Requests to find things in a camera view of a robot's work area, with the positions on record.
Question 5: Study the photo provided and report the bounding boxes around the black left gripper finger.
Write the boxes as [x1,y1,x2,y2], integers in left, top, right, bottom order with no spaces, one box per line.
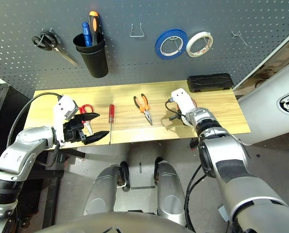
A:
[73,112,101,121]
[82,130,110,146]

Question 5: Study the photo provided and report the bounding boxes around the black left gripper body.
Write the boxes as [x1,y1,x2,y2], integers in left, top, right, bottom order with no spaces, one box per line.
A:
[62,118,87,144]

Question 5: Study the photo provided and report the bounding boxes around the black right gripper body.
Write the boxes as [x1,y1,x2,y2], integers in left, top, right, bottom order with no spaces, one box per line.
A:
[169,113,187,126]

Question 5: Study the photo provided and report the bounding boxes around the red handled scissors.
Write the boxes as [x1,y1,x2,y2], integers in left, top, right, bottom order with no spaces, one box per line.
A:
[78,104,94,136]

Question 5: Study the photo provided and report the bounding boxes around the red tape roll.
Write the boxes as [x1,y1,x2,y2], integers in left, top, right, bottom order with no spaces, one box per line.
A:
[180,99,198,127]

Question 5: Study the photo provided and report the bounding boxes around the red handled screwdriver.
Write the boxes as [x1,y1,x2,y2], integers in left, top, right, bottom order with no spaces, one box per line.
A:
[108,103,116,146]

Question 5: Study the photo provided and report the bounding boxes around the orange black needle-nose pliers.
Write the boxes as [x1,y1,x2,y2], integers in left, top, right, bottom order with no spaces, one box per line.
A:
[133,93,153,126]

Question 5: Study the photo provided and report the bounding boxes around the dark grey pegboard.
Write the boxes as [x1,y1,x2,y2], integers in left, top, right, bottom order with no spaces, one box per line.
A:
[0,0,289,99]

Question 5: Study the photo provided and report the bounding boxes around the black plastic tool case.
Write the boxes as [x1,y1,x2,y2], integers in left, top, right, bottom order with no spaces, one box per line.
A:
[187,73,234,93]

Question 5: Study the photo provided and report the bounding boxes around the silver left robot leg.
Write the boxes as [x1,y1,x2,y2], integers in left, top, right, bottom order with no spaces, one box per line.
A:
[83,164,130,216]

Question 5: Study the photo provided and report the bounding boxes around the silver robot leg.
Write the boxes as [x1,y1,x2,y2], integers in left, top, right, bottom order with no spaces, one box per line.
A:
[83,164,130,216]
[155,157,187,226]

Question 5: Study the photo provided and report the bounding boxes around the black plastic cup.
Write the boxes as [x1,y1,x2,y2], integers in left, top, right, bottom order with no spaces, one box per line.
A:
[73,33,109,79]

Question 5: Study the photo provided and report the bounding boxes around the silver right robot leg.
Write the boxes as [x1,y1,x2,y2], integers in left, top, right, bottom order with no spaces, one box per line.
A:
[155,157,187,226]

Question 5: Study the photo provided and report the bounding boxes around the white tape roll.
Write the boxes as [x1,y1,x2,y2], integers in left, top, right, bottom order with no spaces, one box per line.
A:
[186,31,214,58]

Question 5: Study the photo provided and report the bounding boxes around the blue tape roll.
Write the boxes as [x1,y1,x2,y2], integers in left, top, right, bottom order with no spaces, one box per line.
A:
[155,28,188,60]

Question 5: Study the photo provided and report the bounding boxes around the white rounded machine body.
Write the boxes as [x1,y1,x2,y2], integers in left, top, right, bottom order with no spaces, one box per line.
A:
[235,65,289,146]

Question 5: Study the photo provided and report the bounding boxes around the grey robot torso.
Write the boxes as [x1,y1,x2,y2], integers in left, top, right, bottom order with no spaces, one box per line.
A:
[34,212,193,233]

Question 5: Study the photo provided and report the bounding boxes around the metal peg hook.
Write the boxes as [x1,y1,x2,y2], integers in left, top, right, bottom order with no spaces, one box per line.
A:
[231,31,249,47]

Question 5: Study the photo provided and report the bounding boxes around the grey foot pedal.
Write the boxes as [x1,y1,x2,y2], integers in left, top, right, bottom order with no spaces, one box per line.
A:
[218,205,229,221]

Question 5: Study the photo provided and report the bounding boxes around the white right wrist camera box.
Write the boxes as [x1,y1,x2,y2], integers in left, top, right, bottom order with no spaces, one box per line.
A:
[170,88,196,115]

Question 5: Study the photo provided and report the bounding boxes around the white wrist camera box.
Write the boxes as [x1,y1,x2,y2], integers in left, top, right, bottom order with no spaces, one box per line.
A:
[170,88,196,115]
[52,95,80,148]

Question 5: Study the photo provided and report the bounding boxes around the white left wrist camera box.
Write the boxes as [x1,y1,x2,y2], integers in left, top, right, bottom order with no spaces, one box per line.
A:
[52,95,80,148]

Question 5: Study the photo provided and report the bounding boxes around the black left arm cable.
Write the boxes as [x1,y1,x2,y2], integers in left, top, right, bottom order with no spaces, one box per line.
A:
[7,93,62,149]

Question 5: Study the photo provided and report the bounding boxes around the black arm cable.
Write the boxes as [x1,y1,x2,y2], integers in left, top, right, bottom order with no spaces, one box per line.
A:
[7,93,62,149]
[165,97,208,233]

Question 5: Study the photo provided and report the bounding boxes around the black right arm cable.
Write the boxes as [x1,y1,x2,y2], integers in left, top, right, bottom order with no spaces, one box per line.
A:
[165,97,208,233]

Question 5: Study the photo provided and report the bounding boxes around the blue handled screwdriver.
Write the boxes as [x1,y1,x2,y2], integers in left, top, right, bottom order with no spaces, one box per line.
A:
[82,22,93,47]

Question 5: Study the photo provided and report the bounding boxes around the black handled scissors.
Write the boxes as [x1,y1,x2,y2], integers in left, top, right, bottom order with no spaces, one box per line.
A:
[31,28,79,67]

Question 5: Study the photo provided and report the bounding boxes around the wire loop pliers holder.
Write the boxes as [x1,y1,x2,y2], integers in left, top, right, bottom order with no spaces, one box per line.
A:
[129,23,145,38]

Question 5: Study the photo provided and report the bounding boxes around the orange black handled screwdriver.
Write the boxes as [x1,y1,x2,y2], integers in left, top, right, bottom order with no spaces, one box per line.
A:
[88,11,102,46]

